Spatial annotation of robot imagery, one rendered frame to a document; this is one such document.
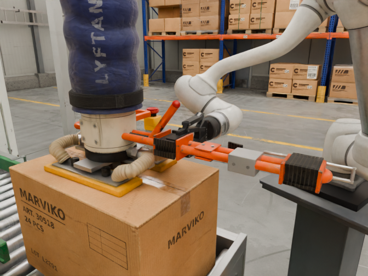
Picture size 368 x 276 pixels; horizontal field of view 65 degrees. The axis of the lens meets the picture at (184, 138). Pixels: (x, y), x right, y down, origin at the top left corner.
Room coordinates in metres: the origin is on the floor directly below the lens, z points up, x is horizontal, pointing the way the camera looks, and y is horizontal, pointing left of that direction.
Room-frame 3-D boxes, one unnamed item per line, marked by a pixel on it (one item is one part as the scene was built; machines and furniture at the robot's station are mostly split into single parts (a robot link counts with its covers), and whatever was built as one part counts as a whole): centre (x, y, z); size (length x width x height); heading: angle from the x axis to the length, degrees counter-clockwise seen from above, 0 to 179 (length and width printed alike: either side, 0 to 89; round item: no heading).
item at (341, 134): (1.17, -0.70, 0.94); 0.18 x 0.16 x 0.22; 10
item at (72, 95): (0.91, 0.24, 1.19); 0.23 x 0.23 x 0.04
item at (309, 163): (0.59, -0.26, 1.08); 0.08 x 0.07 x 0.05; 58
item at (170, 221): (0.90, 0.24, 0.75); 0.60 x 0.40 x 0.40; 55
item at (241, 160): (0.66, -0.15, 1.07); 0.07 x 0.07 x 0.04; 58
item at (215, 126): (0.90, -0.06, 1.08); 0.09 x 0.07 x 0.08; 148
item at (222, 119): (0.97, -0.10, 1.08); 0.09 x 0.06 x 0.09; 58
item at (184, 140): (0.78, 0.03, 1.08); 0.10 x 0.08 x 0.06; 148
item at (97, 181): (0.83, 0.29, 0.97); 0.34 x 0.10 x 0.05; 58
